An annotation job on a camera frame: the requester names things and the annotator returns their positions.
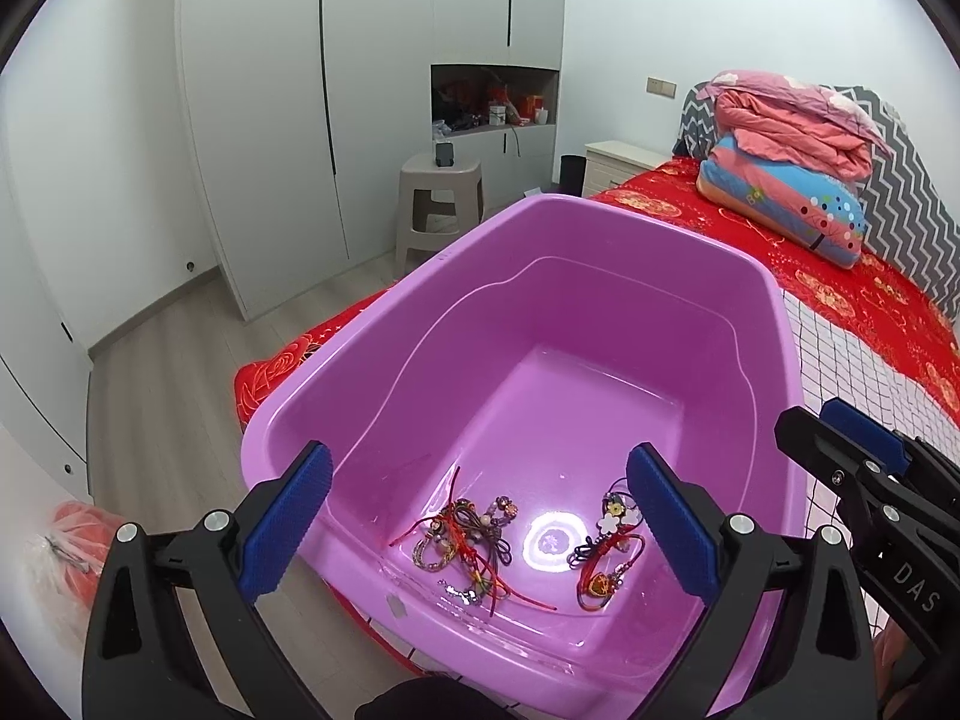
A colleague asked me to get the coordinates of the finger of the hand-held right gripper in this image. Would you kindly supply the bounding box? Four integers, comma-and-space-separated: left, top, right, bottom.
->
820, 398, 913, 476
775, 405, 883, 508

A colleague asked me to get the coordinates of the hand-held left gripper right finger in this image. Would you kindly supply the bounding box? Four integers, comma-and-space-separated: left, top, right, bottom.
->
626, 442, 878, 720

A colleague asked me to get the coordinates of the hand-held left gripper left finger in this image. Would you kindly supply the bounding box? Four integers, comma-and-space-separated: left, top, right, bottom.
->
81, 441, 335, 720

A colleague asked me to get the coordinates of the red cord charm bracelet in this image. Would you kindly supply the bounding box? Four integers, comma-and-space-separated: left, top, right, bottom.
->
574, 532, 647, 613

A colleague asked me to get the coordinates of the red string beaded bracelet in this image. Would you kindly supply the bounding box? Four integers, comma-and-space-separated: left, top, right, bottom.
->
390, 465, 560, 616

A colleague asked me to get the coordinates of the purple plastic basin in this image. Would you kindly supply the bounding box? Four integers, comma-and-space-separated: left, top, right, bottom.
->
241, 193, 808, 718

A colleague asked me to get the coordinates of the orange plastic bag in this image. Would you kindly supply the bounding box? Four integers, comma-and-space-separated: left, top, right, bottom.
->
22, 499, 125, 617

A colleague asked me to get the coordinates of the colourful dotted pillow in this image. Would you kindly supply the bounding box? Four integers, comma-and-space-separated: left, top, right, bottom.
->
696, 135, 873, 270

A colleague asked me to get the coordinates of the folded pink quilt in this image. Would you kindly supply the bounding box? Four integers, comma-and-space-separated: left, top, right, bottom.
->
705, 69, 894, 182

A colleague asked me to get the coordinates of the beige nightstand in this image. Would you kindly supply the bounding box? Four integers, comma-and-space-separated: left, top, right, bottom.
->
583, 140, 668, 200

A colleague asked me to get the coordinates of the beige plastic stool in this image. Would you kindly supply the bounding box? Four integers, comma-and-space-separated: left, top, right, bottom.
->
395, 152, 485, 275

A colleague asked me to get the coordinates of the white wardrobe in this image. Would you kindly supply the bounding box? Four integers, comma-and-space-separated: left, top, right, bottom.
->
0, 0, 568, 497

